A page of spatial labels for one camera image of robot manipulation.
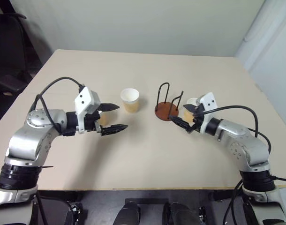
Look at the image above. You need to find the tan paper cup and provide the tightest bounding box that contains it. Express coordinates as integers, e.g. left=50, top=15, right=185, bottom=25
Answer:
left=120, top=88, right=140, bottom=114
left=98, top=112, right=109, bottom=126
left=184, top=97, right=199, bottom=123

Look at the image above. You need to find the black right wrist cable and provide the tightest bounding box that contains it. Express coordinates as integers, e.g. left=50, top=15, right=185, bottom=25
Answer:
left=198, top=105, right=272, bottom=162

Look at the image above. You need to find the black floor plate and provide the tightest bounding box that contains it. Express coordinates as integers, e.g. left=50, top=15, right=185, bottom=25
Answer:
left=125, top=198, right=171, bottom=207

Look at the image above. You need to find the black office chair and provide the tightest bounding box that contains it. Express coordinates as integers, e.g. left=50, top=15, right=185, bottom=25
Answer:
left=0, top=0, right=45, bottom=96

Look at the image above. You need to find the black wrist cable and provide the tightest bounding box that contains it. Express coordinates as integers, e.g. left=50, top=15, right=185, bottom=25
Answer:
left=31, top=76, right=85, bottom=138
left=198, top=105, right=272, bottom=162

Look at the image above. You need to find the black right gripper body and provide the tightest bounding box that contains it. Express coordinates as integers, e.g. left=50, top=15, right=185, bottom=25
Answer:
left=189, top=104, right=206, bottom=134

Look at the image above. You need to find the white curtain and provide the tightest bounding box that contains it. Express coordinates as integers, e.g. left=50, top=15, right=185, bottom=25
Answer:
left=234, top=0, right=286, bottom=99

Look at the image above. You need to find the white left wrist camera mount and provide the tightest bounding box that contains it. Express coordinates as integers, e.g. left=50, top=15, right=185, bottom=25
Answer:
left=74, top=86, right=101, bottom=135

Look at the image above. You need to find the dark rounded shape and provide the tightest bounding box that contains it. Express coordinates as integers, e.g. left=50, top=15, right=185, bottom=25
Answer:
left=114, top=202, right=140, bottom=225
left=163, top=202, right=200, bottom=225

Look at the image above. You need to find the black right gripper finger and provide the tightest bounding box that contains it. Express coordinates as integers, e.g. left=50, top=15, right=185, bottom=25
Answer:
left=183, top=104, right=198, bottom=113
left=169, top=114, right=193, bottom=132

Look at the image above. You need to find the black frame foot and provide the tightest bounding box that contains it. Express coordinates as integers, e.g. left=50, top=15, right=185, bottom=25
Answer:
left=66, top=201, right=84, bottom=225
left=199, top=205, right=211, bottom=225

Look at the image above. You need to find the black hanging cable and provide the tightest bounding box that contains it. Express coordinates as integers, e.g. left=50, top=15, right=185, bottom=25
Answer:
left=224, top=174, right=286, bottom=225
left=33, top=186, right=48, bottom=225

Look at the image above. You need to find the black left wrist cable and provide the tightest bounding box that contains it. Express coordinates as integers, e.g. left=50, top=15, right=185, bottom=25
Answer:
left=31, top=76, right=85, bottom=138

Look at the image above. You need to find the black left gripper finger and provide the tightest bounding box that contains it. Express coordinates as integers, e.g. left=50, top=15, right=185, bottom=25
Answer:
left=100, top=124, right=129, bottom=137
left=100, top=103, right=121, bottom=113

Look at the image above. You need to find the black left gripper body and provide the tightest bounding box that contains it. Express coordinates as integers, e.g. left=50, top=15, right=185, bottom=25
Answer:
left=84, top=109, right=104, bottom=136

